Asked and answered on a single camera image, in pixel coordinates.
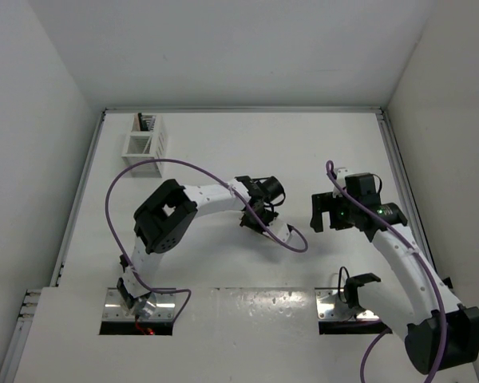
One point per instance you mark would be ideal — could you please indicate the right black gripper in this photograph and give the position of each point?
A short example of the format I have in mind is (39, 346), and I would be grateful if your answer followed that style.
(322, 203)

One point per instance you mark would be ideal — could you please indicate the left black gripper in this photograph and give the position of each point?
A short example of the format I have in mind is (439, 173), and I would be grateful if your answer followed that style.
(246, 223)

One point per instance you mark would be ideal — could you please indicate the dark green gold mascara tube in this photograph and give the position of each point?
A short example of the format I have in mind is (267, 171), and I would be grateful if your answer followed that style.
(143, 124)

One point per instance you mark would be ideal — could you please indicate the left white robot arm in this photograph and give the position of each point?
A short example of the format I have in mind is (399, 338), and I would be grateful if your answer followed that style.
(164, 217)

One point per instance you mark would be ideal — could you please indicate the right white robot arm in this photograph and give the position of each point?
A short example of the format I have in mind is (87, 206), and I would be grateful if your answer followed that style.
(438, 331)

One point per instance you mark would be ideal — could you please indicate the white slotted organizer box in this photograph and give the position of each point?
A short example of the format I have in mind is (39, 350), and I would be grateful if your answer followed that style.
(141, 146)

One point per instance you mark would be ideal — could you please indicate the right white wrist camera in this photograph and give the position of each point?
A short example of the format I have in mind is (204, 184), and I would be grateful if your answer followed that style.
(340, 175)

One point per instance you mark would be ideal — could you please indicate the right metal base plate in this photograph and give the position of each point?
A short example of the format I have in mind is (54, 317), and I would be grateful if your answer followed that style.
(331, 309)

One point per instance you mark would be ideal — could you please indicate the metal base plate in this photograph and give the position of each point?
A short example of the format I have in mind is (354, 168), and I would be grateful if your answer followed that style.
(331, 309)
(150, 308)

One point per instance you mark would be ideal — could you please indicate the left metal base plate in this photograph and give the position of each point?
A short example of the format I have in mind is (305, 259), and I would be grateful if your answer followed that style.
(150, 308)

